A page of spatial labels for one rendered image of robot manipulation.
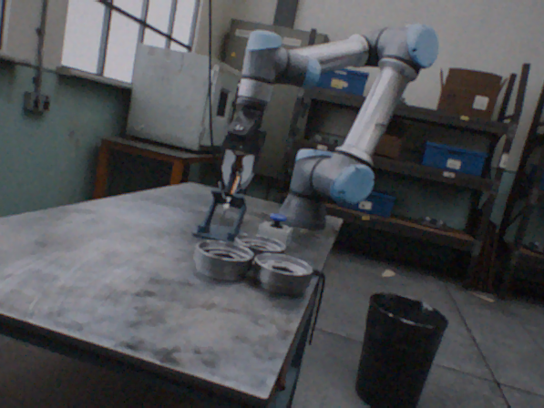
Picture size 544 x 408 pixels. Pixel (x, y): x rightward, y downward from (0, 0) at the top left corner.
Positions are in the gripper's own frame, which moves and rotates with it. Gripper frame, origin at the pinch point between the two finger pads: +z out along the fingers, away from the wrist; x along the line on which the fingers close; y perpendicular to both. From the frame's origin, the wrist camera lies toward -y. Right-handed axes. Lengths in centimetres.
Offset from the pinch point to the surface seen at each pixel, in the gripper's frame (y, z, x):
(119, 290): -45.5, 12.0, 1.1
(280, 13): 373, -128, 91
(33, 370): -34, 37, 21
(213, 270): -32.1, 10.3, -8.2
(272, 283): -30.8, 10.3, -18.3
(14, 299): -56, 12, 9
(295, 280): -29.9, 9.1, -22.0
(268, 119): 356, -20, 77
